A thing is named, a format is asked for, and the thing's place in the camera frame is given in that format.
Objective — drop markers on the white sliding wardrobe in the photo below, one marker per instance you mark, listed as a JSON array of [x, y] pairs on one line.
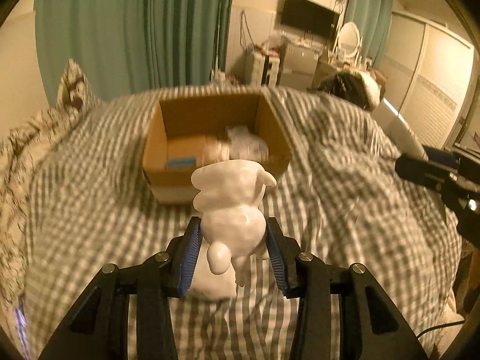
[[428, 69]]

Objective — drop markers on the black and white bag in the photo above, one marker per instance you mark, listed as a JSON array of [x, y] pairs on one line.
[[358, 88]]

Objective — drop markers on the grey checkered bed cover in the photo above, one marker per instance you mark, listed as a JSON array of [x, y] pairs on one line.
[[340, 198]]

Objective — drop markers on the clear plastic packet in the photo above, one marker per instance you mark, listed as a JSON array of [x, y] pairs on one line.
[[245, 145]]

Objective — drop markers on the small green curtain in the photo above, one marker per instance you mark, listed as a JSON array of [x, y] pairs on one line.
[[373, 19]]

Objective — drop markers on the grey cabinet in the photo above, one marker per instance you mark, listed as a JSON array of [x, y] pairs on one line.
[[298, 66]]

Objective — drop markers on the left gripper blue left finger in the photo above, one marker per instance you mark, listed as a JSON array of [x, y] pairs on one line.
[[96, 326]]

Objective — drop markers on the white oval vanity mirror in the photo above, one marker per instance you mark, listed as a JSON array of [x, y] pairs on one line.
[[348, 41]]

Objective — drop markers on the white suitcase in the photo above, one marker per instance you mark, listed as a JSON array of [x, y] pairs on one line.
[[262, 69]]

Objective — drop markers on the floral white quilt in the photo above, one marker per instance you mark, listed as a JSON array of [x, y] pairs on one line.
[[22, 152]]

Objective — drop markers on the large green curtain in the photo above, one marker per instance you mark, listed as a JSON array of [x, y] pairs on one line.
[[129, 46]]

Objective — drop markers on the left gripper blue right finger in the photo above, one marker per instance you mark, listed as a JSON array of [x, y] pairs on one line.
[[371, 326]]

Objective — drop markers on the black wall television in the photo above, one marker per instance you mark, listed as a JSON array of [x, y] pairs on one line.
[[310, 18]]

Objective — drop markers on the white figurine toy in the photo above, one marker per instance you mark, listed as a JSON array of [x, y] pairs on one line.
[[229, 197]]

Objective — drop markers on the brown cardboard box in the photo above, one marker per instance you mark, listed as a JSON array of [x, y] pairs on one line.
[[183, 128]]

